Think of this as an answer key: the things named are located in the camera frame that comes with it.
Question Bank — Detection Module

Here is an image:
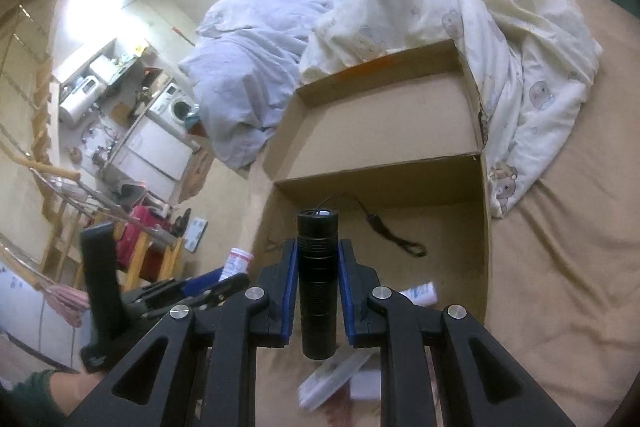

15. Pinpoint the tan bed sheet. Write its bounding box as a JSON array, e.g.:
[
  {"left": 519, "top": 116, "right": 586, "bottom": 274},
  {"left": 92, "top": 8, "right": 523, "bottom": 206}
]
[{"left": 481, "top": 0, "right": 639, "bottom": 426}]

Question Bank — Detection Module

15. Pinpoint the white washing machine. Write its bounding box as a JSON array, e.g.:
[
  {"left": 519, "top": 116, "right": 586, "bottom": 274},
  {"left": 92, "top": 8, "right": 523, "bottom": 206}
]
[{"left": 146, "top": 81, "right": 194, "bottom": 138}]

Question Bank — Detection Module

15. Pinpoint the white remote control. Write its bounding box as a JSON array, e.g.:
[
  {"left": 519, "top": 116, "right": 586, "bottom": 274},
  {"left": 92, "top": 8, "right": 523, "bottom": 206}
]
[{"left": 298, "top": 347, "right": 375, "bottom": 411}]

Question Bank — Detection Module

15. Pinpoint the white blue label bottle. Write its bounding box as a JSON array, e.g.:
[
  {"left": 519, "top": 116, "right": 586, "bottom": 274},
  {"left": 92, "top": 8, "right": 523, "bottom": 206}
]
[{"left": 400, "top": 282, "right": 438, "bottom": 308}]

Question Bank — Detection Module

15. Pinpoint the small white red bottle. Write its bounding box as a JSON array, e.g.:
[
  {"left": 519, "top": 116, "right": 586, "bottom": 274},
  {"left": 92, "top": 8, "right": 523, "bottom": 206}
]
[{"left": 219, "top": 247, "right": 254, "bottom": 281}]

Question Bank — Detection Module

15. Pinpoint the white cartoon print blanket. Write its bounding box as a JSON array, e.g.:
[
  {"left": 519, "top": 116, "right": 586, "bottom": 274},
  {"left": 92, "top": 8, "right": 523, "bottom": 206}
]
[{"left": 299, "top": 0, "right": 602, "bottom": 218}]

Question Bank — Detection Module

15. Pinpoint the left hand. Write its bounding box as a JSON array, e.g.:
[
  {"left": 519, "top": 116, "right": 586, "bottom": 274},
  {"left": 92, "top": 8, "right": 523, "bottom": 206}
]
[{"left": 43, "top": 284, "right": 90, "bottom": 329}]

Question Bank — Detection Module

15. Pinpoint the red bag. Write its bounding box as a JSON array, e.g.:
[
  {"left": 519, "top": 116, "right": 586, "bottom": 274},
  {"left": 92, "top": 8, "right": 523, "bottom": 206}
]
[{"left": 116, "top": 205, "right": 170, "bottom": 265}]

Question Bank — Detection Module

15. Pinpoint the white charger plug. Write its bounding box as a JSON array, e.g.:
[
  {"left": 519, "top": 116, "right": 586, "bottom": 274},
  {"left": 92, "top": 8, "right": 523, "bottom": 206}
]
[{"left": 349, "top": 367, "right": 382, "bottom": 401}]

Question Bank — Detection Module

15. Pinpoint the black flashlight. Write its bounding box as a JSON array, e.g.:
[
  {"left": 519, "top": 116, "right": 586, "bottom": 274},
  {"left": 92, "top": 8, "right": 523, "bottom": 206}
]
[{"left": 296, "top": 208, "right": 338, "bottom": 361}]

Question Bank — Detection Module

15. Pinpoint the cardboard box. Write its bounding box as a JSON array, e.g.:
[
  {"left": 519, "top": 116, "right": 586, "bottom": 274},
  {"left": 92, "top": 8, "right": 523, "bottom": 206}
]
[{"left": 249, "top": 37, "right": 493, "bottom": 358}]

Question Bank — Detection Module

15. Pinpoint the pale blue duvet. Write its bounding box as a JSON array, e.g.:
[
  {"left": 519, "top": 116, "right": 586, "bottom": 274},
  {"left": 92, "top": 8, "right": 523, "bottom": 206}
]
[{"left": 178, "top": 0, "right": 341, "bottom": 171}]

